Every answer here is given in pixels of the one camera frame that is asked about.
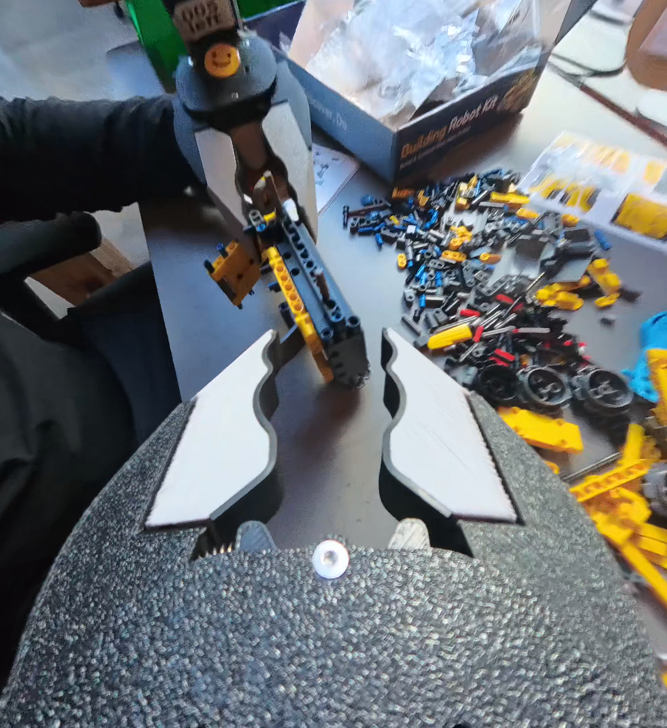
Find wooden post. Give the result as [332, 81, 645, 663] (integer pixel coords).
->
[32, 239, 135, 308]

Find pile of building block parts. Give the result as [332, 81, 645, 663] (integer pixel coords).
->
[342, 168, 667, 728]

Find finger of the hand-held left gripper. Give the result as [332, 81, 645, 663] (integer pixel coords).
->
[264, 103, 319, 235]
[195, 129, 261, 246]

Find blue plastic toy part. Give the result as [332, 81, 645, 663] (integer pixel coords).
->
[622, 310, 667, 403]

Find person's left hand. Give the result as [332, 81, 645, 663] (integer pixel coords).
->
[232, 121, 287, 207]

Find instruction booklet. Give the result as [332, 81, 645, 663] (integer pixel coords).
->
[311, 142, 363, 214]

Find crumpled clear plastic bags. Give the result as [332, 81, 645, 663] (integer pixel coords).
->
[305, 0, 545, 129]

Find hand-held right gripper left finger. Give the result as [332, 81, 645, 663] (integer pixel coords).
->
[144, 330, 283, 529]

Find blue cardboard kit box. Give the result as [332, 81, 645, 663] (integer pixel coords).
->
[242, 0, 598, 185]

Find green plastic bin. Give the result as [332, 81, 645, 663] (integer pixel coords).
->
[124, 0, 306, 92]

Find black yellow toy block vehicle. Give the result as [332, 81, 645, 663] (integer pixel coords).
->
[204, 171, 371, 390]

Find grey desk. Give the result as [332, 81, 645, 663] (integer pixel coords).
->
[139, 57, 667, 655]

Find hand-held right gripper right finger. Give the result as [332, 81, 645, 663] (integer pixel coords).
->
[379, 328, 520, 522]

